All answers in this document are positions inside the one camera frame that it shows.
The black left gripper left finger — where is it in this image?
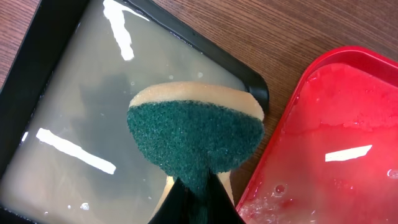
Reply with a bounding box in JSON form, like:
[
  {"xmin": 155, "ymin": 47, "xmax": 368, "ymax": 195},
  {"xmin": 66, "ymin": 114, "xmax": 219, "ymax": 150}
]
[{"xmin": 148, "ymin": 178, "xmax": 190, "ymax": 224}]

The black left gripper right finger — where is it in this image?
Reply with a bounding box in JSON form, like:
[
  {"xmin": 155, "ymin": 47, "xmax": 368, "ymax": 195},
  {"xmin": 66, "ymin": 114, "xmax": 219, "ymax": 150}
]
[{"xmin": 206, "ymin": 172, "xmax": 245, "ymax": 224}]

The green yellow sponge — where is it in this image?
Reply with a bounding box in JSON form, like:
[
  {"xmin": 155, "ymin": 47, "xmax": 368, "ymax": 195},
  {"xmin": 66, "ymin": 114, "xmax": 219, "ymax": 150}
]
[{"xmin": 127, "ymin": 82, "xmax": 264, "ymax": 223}]

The black water tray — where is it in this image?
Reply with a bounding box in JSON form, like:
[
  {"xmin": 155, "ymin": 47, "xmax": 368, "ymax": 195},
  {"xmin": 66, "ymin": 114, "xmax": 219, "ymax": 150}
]
[{"xmin": 1, "ymin": 1, "xmax": 269, "ymax": 223}]

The red serving tray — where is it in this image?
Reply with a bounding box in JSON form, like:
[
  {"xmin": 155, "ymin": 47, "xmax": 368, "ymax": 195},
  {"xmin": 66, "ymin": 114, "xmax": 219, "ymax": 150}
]
[{"xmin": 237, "ymin": 47, "xmax": 397, "ymax": 223}]

